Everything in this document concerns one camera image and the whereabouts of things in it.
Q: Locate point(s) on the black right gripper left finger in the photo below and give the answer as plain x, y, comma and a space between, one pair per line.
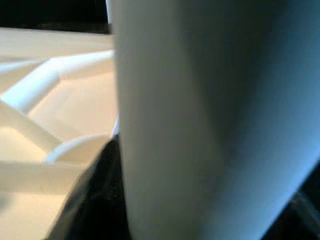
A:
97, 200

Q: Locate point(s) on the white plastic table leg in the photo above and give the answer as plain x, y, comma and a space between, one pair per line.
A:
109, 10
200, 100

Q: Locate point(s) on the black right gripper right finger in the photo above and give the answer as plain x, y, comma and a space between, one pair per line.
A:
305, 220

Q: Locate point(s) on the white plastic table top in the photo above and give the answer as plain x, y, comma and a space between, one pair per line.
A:
62, 105

